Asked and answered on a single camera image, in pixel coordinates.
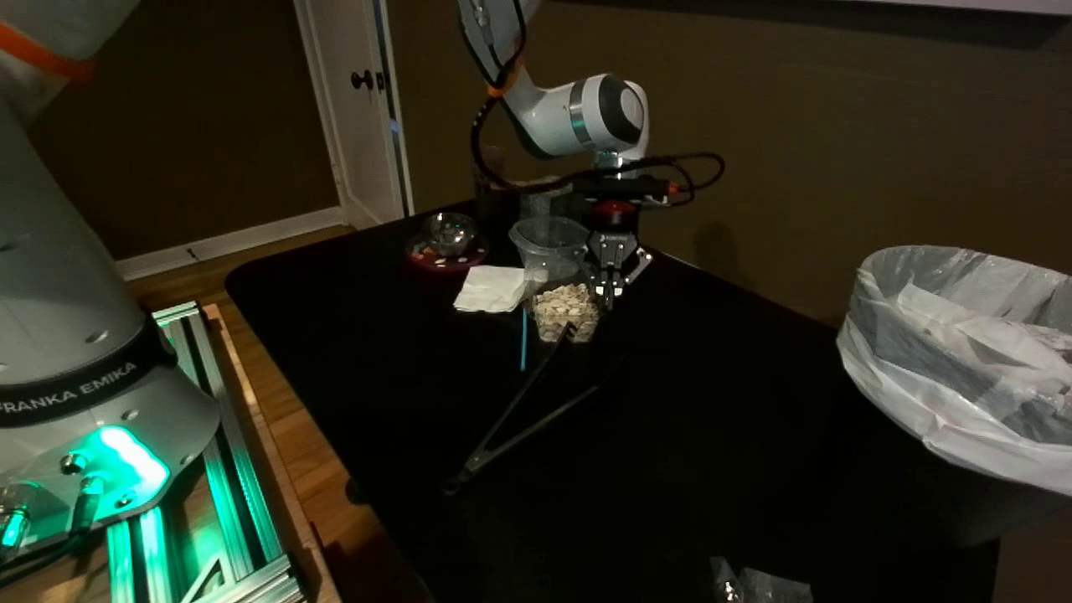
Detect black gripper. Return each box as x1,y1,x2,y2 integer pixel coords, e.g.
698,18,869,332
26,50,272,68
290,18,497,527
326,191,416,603
587,198,660,312

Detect clear container with white pieces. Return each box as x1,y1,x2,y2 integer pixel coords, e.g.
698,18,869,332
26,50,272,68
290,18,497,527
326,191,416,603
526,278,606,344

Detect clear plastic bowl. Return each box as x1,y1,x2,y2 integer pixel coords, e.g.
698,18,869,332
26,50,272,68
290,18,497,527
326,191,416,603
507,215,593,284

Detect blue straw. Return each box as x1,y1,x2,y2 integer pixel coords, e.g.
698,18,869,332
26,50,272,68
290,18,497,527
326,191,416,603
513,306,535,370

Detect metal tongs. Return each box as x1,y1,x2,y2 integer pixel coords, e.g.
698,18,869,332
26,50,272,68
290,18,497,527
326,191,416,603
444,332,606,497

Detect white paper napkin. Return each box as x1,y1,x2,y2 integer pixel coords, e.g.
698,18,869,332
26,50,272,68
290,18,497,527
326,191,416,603
448,260,535,317

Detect red round plate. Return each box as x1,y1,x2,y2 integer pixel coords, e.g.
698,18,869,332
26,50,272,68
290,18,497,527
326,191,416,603
403,236,488,278

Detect white door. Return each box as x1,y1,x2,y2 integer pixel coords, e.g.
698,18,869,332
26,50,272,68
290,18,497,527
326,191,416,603
293,0,420,227

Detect crumpled clear plastic wrap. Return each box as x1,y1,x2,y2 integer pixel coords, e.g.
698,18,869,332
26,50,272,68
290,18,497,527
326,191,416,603
708,552,819,603

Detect trash bin with white bag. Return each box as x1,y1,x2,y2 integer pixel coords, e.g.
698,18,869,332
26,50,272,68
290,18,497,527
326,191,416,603
835,240,1072,501

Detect black trash bin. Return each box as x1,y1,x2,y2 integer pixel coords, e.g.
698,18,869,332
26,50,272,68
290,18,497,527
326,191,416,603
819,365,1072,603

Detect white baseboard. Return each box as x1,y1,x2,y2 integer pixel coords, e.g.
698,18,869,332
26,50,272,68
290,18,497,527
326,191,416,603
114,205,361,284

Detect wooden board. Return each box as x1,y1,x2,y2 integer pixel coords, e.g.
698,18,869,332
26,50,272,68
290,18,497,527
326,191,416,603
201,298,347,603

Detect aluminium profile frame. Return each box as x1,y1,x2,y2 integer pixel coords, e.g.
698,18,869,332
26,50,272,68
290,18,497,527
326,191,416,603
98,298,313,603

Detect white wall board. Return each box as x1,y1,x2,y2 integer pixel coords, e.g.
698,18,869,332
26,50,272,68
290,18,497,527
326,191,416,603
858,0,1072,20

